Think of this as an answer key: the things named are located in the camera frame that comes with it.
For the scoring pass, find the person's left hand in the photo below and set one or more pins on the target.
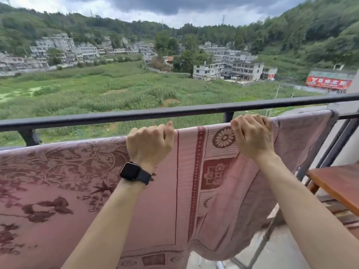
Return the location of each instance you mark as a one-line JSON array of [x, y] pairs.
[[145, 148]]

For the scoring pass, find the person's right hand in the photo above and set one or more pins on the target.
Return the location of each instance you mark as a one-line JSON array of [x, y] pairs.
[[253, 140]]

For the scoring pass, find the person's right thumb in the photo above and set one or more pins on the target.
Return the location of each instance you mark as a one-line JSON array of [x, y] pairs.
[[235, 131]]

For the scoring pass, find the person's left thumb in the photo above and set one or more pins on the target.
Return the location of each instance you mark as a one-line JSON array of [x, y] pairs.
[[170, 133]]

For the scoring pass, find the pink patterned blanket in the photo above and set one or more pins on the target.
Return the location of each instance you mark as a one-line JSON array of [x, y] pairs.
[[70, 179]]

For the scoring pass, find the person's right forearm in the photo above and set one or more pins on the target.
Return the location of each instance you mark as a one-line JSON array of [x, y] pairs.
[[294, 210]]

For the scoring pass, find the person's left forearm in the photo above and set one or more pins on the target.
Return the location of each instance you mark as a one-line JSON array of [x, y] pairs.
[[112, 221]]

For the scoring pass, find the black smartwatch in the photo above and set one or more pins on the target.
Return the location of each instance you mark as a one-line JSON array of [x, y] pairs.
[[131, 171]]

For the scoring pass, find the utility pole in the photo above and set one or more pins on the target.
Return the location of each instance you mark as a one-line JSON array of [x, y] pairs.
[[277, 91]]

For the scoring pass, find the black metal balcony railing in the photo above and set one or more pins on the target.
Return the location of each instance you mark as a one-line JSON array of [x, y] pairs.
[[112, 116]]

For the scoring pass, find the cluster of grey concrete buildings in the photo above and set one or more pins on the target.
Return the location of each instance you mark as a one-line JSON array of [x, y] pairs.
[[232, 67]]

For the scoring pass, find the red billboard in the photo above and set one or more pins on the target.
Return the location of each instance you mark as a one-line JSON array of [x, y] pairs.
[[328, 82]]

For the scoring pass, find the brown wooden table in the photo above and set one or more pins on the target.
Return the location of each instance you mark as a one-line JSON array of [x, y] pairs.
[[339, 182]]

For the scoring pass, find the cluster of white village houses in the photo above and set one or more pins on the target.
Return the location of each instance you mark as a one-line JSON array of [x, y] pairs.
[[64, 50]]

